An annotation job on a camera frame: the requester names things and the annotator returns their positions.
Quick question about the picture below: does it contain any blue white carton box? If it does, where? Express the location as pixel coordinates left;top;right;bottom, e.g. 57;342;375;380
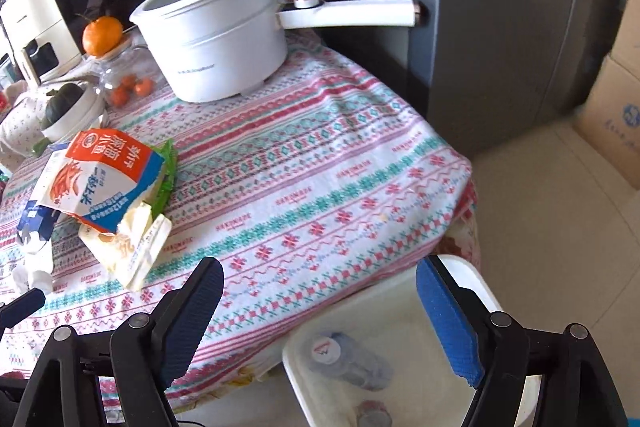
16;200;61;254

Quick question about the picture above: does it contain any yellow cream snack pouch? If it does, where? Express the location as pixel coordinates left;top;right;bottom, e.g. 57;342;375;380
78;202;172;291

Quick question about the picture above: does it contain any red drink can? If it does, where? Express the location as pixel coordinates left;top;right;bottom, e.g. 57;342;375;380
356;400;393;427

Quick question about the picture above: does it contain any green snack bag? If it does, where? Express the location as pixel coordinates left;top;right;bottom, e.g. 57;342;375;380
151;139;178;219

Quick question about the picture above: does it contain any white yogurt drink bottle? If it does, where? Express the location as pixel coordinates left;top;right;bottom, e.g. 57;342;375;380
12;242;53;295

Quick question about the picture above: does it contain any white plastic trash bin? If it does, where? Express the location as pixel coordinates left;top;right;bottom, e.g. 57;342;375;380
281;253;544;427

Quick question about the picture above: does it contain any floral cloth bundle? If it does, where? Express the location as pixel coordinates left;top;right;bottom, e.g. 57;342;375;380
1;80;49;176

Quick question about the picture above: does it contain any dark green squash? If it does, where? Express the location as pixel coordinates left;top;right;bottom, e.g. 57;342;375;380
41;82;85;129

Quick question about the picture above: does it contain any white ceramic bowl stack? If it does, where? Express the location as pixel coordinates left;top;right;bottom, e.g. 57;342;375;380
32;77;107;157

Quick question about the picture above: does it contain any patterned striped tablecloth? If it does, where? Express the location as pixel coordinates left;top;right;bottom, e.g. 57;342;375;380
1;31;480;409

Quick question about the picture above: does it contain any lower cardboard box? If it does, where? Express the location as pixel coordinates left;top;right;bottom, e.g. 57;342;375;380
575;56;640;190

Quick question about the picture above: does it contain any cardboard box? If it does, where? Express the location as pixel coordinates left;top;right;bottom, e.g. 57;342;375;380
575;56;640;190
611;0;640;79

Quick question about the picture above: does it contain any glass teapot with tomatoes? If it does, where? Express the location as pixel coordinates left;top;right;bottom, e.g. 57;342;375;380
94;37;165;108

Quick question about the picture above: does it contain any orange mandarin fruit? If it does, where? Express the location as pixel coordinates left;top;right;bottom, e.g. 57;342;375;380
79;14;124;57

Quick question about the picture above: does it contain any cream air fryer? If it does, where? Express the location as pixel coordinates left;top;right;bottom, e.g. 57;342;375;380
1;0;82;86

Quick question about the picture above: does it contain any upper cardboard box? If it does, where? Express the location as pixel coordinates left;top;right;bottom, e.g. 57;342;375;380
611;0;640;79

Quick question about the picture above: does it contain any white electric cooking pot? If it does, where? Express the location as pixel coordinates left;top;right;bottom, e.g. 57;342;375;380
130;0;421;103

